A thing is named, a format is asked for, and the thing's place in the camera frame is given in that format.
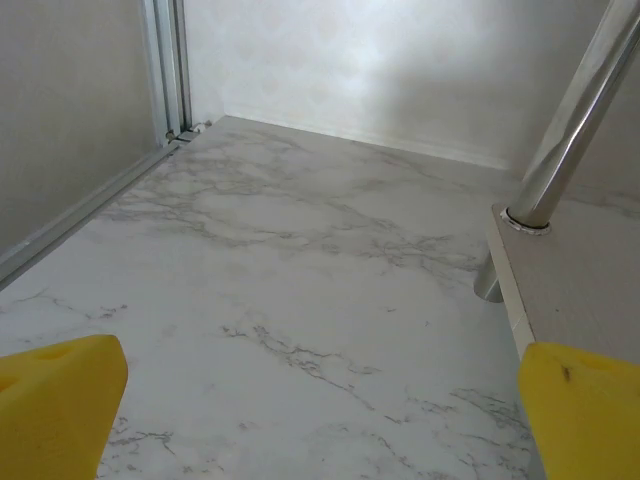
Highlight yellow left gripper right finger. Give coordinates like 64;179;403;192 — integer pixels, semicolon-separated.
517;341;640;480

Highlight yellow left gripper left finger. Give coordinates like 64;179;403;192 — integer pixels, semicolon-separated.
0;333;130;480

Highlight two-tier wooden shelf chrome legs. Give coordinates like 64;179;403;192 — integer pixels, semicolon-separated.
472;0;640;366

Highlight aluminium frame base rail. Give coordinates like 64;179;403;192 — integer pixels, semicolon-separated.
0;130;201;292

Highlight aluminium frame post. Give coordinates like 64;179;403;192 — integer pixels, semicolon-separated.
141;0;195;147

